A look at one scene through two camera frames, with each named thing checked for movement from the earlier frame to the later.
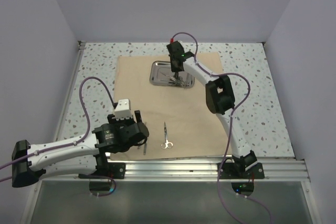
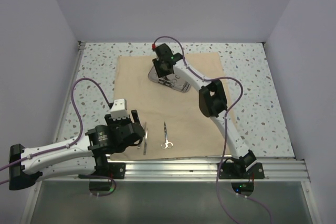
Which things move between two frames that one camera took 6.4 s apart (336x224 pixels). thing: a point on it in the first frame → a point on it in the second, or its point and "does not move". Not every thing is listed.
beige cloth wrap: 180,126 does not move
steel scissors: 167,144 does not move
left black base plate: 115,170 does not move
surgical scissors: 178,80 → 166,81
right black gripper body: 172,66 → 160,69
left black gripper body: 119,124 does not move
